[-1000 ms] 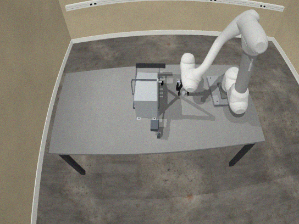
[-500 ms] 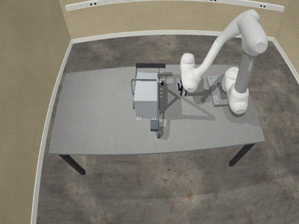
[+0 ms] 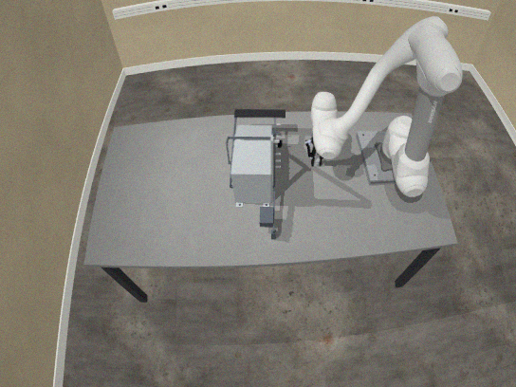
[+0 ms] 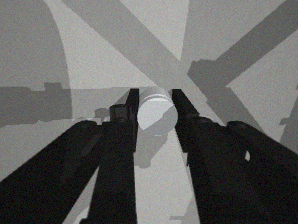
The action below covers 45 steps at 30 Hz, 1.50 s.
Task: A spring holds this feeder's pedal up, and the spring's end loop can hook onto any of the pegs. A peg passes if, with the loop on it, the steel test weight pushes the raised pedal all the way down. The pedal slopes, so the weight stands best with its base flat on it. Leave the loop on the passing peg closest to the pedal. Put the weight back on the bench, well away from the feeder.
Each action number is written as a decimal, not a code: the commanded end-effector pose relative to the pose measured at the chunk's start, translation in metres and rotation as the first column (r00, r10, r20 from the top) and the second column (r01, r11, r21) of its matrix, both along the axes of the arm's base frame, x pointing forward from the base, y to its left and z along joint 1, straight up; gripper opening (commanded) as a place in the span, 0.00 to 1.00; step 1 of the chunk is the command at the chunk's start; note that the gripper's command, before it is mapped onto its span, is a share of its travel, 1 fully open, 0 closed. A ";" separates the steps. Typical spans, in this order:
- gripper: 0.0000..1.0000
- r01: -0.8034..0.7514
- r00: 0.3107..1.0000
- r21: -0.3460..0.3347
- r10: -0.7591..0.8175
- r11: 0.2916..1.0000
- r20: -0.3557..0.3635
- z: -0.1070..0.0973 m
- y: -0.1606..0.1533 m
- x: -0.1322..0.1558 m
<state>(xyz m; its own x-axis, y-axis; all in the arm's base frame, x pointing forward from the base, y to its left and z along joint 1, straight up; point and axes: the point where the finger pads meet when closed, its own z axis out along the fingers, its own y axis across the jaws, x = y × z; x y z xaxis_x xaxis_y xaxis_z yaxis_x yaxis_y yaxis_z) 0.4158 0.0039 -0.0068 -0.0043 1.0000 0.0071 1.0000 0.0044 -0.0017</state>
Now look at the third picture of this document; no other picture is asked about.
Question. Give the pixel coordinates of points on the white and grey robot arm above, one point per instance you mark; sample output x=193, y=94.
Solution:
x=439, y=72

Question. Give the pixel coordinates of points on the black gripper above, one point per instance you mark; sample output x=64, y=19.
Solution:
x=312, y=155

